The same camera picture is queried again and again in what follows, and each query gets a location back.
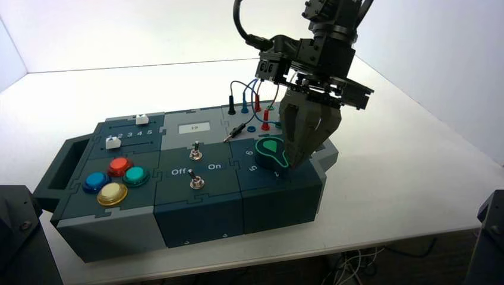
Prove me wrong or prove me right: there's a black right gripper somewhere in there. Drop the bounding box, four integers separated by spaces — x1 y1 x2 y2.
281 37 373 168

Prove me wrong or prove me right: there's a black knob with green teardrop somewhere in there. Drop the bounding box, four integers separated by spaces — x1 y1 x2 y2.
254 135 293 174

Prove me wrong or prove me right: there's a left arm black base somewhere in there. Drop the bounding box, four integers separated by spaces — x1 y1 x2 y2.
0 185 64 285

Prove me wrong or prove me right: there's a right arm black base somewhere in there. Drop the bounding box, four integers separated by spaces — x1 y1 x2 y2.
464 189 504 285

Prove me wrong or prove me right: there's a small grey display screen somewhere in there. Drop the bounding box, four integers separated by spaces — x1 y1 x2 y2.
178 122 210 135

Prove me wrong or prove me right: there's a dark teal modular control box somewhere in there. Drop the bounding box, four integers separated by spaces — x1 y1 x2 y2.
33 100 339 264

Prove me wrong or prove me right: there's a green round push button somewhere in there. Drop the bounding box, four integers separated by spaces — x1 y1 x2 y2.
122 166 151 188

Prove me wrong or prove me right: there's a red round push button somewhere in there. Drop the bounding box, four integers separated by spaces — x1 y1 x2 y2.
107 157 134 178

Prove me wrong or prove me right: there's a yellow round push button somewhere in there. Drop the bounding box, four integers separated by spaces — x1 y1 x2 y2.
96 182 129 207

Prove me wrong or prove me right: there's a blue round push button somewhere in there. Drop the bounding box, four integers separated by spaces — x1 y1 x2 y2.
81 172 112 194

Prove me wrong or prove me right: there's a red banana plug cable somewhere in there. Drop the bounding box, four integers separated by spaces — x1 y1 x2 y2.
254 80 281 132

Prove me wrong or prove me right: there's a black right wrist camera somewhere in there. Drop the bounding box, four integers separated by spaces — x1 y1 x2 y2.
255 34 301 84

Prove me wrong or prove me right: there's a blue banana plug cable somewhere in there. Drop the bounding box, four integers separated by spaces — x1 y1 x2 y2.
240 78 283 130

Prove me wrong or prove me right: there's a black banana plug cable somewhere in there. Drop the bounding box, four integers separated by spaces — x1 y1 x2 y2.
222 80 259 143

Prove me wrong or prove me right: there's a black camera cable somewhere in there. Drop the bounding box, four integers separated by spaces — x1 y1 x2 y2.
233 0 275 51

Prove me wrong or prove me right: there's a metal toggle switch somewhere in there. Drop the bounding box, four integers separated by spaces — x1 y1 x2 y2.
188 141 203 162
188 169 206 191

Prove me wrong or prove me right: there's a white cable bundle under table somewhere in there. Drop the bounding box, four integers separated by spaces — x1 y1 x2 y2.
320 246 389 285

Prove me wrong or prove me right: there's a black cable under table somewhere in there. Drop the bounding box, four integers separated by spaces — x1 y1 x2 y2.
385 237 440 261

